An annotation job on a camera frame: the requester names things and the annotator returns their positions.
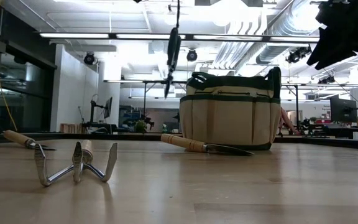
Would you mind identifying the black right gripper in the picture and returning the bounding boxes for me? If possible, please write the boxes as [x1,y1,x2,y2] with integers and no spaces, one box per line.
[306,0,358,71]

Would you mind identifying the beige green gardening bag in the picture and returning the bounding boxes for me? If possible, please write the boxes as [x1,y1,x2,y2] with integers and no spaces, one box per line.
[178,66,283,151]

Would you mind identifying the dark green pruning shears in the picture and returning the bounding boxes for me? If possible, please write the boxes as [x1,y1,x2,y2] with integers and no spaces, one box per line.
[164,0,182,99]

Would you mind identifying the wide wooden-handled garden trowel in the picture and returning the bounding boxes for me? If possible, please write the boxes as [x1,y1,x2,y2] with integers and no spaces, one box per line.
[161,133,255,157]

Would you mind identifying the three-prong wooden-handled hand rake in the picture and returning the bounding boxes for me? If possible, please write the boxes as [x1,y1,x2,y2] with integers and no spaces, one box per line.
[34,139,119,188]

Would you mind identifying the narrow wooden-handled garden trowel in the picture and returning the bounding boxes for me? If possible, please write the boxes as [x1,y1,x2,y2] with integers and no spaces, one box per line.
[3,129,57,152]

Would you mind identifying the black ceiling spotlight cluster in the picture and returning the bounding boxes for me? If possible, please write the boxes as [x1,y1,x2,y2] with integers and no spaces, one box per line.
[286,45,313,65]
[318,75,336,85]

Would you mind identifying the white LED light bar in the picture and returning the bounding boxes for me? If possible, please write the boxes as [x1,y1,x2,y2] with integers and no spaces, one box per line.
[193,34,264,41]
[270,36,322,42]
[116,34,186,40]
[40,33,110,39]

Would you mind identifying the black computer monitor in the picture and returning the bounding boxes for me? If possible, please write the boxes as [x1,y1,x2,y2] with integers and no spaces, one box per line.
[329,94,358,124]
[103,96,114,119]

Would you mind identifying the person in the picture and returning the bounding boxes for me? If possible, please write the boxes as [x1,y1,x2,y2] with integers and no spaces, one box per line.
[278,107,301,136]

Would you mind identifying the dark background desk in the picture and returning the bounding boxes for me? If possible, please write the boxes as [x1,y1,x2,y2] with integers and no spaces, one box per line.
[301,123,358,140]

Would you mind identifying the small green potted plant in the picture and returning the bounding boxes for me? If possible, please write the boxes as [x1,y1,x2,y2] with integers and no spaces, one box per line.
[134,119,149,134]

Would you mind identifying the black overhead rig beam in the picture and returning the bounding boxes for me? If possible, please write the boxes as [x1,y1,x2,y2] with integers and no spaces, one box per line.
[39,32,358,44]

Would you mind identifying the wooden crate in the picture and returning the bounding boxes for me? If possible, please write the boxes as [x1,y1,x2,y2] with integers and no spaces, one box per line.
[60,123,83,134]

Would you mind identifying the silver ventilation duct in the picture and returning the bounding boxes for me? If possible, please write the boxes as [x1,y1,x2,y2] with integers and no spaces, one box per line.
[255,0,329,65]

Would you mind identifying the black background rig frame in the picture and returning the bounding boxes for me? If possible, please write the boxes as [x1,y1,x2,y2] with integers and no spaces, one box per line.
[142,80,188,125]
[280,82,300,135]

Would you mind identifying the white ring ceiling lamp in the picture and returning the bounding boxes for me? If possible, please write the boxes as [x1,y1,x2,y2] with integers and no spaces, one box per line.
[162,11,181,26]

